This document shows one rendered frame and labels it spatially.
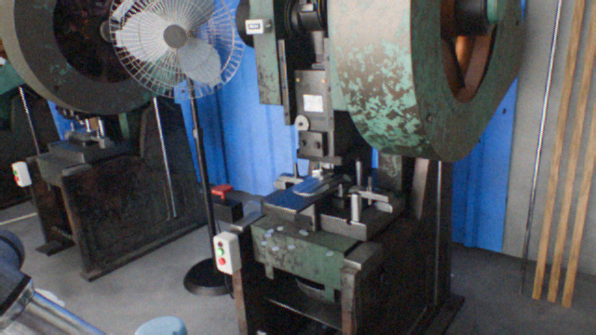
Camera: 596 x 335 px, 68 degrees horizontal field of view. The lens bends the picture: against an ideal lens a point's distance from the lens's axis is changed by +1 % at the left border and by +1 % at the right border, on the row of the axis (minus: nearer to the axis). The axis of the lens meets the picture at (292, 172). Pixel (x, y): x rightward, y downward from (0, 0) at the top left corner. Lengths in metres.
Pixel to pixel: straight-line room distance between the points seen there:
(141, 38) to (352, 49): 1.31
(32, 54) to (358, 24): 1.68
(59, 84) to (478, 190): 2.20
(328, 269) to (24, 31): 1.66
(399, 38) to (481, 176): 1.75
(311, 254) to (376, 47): 0.76
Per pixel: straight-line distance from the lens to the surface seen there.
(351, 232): 1.46
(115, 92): 2.51
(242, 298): 1.73
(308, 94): 1.47
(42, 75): 2.36
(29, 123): 4.45
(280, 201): 1.43
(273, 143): 3.27
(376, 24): 0.96
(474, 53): 1.57
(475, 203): 2.65
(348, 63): 1.01
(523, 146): 2.54
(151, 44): 2.11
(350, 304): 1.39
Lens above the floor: 1.34
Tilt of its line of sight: 19 degrees down
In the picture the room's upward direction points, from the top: 4 degrees counter-clockwise
